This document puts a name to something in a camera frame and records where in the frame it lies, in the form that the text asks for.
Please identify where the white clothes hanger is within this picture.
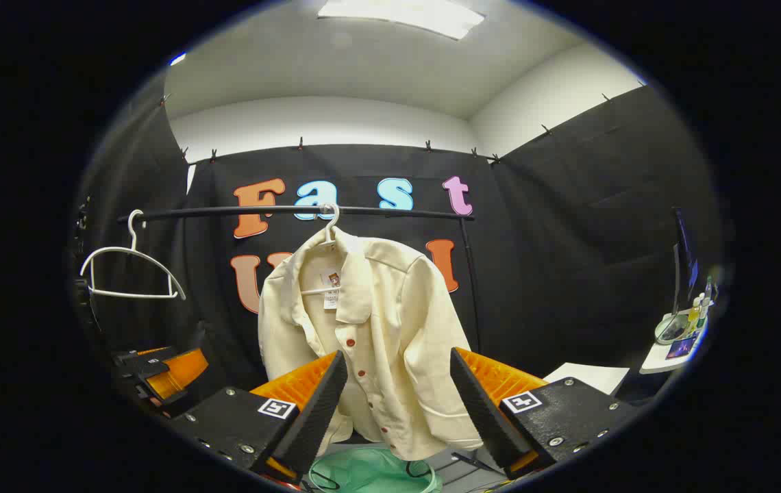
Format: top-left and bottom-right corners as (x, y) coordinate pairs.
(300, 203), (342, 296)
(79, 209), (187, 302)

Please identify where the black clothes rail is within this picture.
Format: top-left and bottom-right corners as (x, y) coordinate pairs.
(116, 204), (484, 353)

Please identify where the white paper sheet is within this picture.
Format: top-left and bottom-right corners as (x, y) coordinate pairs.
(543, 362), (631, 397)

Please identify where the white side desk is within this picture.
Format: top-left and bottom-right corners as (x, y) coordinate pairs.
(639, 315), (712, 375)

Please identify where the ceiling light panel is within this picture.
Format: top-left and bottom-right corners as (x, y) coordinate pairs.
(317, 0), (486, 40)

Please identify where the black backdrop cloth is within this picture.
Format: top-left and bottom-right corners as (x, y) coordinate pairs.
(72, 72), (723, 412)

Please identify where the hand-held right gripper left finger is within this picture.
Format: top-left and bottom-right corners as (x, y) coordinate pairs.
(170, 351), (349, 483)

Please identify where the white paper hang tag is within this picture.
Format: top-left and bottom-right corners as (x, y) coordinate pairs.
(322, 269), (342, 310)

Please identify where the green laundry hamper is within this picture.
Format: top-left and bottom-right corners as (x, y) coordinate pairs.
(307, 446), (443, 493)

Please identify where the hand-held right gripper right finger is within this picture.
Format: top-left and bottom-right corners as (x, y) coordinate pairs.
(449, 346), (639, 480)

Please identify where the black computer monitor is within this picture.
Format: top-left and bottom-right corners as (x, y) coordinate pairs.
(671, 205), (701, 317)

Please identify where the round clear dish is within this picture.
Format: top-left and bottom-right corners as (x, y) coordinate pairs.
(654, 312), (691, 344)

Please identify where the cream button-up jacket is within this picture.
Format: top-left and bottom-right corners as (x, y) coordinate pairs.
(258, 226), (484, 462)

